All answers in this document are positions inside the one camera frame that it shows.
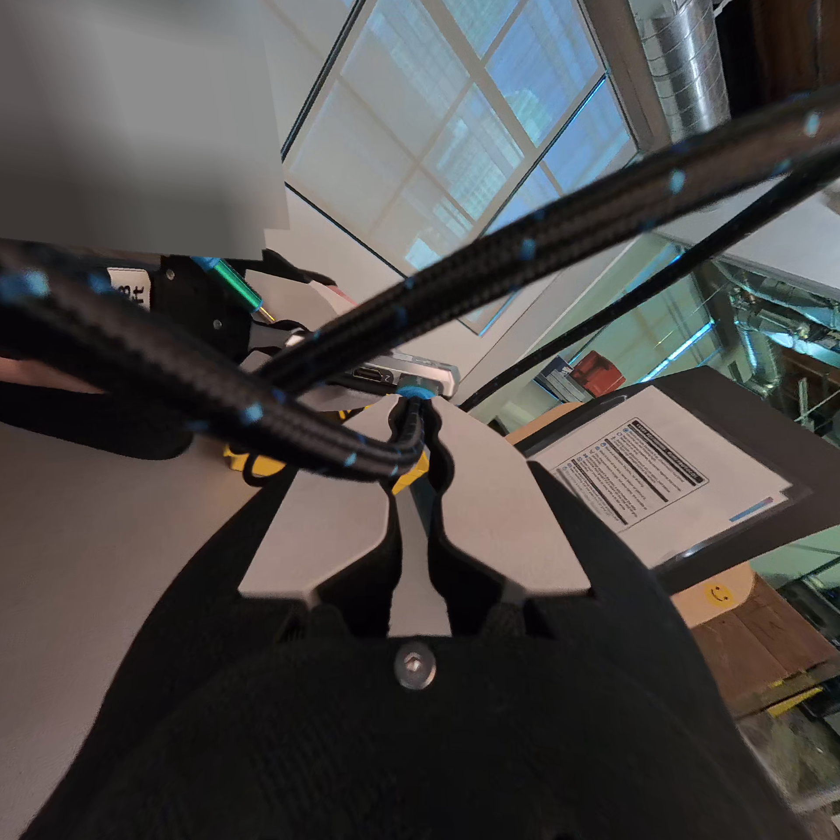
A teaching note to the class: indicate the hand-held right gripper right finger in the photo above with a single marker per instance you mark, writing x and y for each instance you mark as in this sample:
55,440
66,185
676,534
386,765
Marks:
512,518

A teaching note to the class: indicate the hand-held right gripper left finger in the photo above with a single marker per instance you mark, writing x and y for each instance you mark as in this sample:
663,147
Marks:
315,538

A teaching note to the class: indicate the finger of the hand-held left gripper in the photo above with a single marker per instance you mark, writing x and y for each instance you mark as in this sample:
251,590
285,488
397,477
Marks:
341,397
295,308

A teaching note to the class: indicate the grey hdmi switch adapter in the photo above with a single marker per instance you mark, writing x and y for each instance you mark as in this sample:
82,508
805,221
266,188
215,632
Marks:
439,373

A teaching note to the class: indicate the yellow plastic bin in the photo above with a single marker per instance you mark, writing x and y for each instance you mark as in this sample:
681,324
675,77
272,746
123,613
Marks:
410,476

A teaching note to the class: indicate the person's left forearm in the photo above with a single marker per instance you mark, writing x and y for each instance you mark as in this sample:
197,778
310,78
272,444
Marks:
39,375

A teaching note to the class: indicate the red case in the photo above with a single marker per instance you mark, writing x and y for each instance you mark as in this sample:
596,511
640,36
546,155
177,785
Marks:
597,374

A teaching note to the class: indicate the printed instruction sheet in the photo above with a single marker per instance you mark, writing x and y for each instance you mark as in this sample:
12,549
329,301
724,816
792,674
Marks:
689,472

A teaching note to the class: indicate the instruction sign on stand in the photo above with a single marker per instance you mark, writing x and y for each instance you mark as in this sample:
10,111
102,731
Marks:
709,607
787,426

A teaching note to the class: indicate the yellow smiley sticker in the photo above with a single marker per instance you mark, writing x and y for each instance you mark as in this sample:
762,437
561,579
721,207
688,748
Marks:
718,594

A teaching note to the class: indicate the large gridded window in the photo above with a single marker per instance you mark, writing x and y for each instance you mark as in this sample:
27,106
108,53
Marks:
426,131

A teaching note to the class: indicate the brown cardboard box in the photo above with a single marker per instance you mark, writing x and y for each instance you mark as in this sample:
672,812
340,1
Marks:
754,656

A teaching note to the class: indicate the silver flexible duct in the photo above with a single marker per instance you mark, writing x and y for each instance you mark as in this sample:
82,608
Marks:
774,328

